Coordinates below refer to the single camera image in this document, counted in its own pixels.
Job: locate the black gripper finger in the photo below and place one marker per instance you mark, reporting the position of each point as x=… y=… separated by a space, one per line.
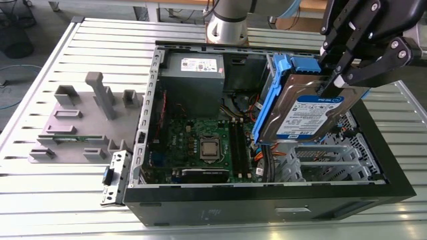
x=374 y=72
x=334 y=22

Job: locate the hard disk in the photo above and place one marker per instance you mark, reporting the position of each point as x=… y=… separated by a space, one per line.
x=300 y=117

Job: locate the grey metal disk bay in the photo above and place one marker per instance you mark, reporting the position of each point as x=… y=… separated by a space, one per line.
x=334 y=163

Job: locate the wooden desk white legs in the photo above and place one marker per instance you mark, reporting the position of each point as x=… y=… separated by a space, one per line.
x=300 y=25

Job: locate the black RAM slot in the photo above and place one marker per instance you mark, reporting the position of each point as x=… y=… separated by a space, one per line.
x=235 y=147
x=244 y=147

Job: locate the grey power supply unit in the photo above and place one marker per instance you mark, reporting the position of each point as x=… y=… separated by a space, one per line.
x=194 y=87

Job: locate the silver CPU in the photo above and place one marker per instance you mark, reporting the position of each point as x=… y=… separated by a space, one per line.
x=211 y=148

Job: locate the CPU socket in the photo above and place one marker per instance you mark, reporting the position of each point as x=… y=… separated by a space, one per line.
x=211 y=160

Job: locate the green motherboard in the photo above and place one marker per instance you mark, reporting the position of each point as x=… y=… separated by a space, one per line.
x=180 y=132

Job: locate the black graphics card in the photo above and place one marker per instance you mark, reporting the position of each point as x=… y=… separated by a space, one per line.
x=207 y=175

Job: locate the black open PC case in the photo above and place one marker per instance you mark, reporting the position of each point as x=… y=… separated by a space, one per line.
x=234 y=207

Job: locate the grey parts rack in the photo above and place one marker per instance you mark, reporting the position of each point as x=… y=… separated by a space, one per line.
x=83 y=125

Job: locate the green RAM stick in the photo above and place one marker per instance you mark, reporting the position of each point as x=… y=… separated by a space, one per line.
x=80 y=138

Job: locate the black round bin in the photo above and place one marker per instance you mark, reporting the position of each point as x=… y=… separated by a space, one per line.
x=16 y=45

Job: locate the metal expansion slot bracket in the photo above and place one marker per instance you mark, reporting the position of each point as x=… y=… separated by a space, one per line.
x=116 y=160

